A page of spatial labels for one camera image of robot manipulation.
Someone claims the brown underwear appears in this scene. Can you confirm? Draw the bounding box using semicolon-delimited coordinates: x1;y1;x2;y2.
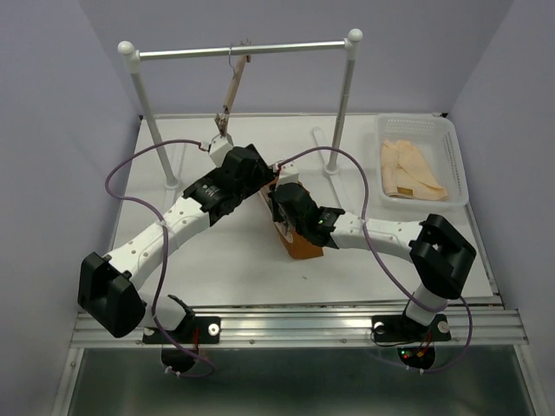
258;180;325;262

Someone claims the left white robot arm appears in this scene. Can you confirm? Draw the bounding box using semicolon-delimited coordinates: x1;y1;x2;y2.
78;144;275;341

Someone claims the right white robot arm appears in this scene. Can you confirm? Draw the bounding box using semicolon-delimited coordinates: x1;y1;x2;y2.
269;183;476;338

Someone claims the beige underwear in basket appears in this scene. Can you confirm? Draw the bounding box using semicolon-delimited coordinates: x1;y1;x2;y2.
380;140;448;202

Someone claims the white plastic basket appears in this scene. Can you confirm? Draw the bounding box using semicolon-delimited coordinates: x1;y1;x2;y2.
375;114;469;211

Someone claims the white metal clothes rack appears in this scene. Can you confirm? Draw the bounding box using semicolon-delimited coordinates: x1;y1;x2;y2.
117;28;364;190

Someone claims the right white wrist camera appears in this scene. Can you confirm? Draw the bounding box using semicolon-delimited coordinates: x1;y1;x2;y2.
276;162;299;187

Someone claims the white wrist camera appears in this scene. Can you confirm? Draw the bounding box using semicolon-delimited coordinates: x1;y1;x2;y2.
208;133;234;167
276;162;299;187

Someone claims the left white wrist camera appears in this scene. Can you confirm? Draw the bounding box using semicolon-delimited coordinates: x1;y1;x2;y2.
208;133;234;167

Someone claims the aluminium mounting rail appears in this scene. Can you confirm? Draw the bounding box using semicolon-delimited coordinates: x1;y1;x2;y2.
70;306;529;349

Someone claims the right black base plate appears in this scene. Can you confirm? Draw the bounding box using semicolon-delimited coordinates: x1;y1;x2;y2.
369;314;452;372

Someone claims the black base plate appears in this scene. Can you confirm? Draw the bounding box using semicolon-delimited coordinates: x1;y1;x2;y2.
142;295;221;379
369;314;452;372

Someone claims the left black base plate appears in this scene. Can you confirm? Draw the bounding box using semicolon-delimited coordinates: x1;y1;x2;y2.
142;295;221;379

